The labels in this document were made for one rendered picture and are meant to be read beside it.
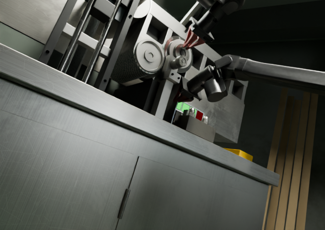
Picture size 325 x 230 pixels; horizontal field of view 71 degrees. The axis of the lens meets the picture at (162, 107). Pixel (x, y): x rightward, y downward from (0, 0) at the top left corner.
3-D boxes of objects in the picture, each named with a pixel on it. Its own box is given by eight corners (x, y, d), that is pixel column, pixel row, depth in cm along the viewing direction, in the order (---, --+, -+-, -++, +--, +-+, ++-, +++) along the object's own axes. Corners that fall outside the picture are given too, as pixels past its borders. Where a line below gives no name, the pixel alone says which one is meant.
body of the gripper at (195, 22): (211, 43, 84) (226, 28, 80) (191, 28, 79) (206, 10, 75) (206, 35, 88) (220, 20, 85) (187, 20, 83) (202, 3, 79)
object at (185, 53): (175, 61, 86) (174, 41, 87) (172, 62, 88) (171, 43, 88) (190, 63, 91) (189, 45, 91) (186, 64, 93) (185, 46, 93)
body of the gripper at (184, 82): (199, 102, 87) (214, 92, 83) (179, 91, 82) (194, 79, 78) (196, 90, 91) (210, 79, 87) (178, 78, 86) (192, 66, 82)
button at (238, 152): (238, 157, 66) (240, 149, 67) (219, 155, 72) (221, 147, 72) (252, 163, 70) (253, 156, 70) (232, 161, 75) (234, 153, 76)
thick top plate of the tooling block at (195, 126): (185, 130, 85) (189, 115, 87) (133, 128, 117) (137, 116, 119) (213, 143, 94) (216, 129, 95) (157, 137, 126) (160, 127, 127)
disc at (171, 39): (160, 62, 85) (170, 28, 88) (159, 62, 85) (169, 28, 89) (188, 79, 93) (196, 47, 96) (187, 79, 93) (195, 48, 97)
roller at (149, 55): (131, 61, 77) (142, 32, 80) (103, 74, 98) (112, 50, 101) (158, 77, 83) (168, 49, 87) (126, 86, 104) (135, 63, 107)
